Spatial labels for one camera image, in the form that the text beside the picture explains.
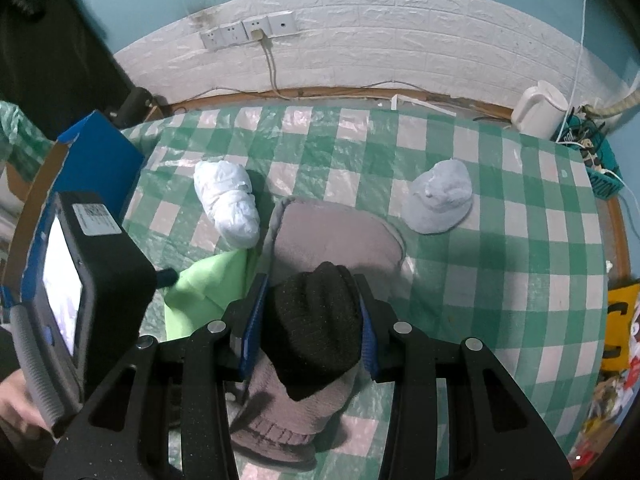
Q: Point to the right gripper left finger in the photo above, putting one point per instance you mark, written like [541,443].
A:
[245,327]

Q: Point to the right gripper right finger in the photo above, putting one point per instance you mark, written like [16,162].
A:
[377,348]

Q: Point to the light green cloth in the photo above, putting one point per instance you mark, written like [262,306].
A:
[205,289]

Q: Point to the black and grey knit hat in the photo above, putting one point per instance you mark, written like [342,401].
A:
[310,350]

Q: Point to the grey cushion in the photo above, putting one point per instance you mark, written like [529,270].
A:
[304,233]

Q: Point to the white cloth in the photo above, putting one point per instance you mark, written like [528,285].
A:
[226,193]

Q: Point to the light blue bucket hat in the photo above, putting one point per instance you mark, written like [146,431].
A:
[439,199]

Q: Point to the person's left hand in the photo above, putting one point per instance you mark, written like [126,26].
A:
[18,410]

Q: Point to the blue cardboard box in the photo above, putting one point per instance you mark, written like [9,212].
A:
[92,156]

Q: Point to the yellow black bag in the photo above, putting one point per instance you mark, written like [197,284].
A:
[619,317]

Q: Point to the white electric kettle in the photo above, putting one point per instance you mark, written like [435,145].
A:
[539,111]

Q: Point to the teal plastic basket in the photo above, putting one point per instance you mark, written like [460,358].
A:
[590,139]

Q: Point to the white wall socket strip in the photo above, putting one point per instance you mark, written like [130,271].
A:
[249,30]

